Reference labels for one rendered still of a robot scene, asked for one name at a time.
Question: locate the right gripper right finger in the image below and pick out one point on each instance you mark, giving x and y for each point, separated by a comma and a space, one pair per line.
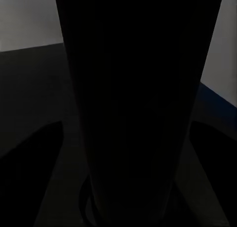
217, 153

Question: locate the monitor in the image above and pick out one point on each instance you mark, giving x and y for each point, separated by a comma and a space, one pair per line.
135, 68

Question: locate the desk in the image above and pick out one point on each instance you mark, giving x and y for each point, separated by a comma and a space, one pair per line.
36, 90

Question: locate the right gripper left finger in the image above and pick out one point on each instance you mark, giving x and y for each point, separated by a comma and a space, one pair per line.
25, 172

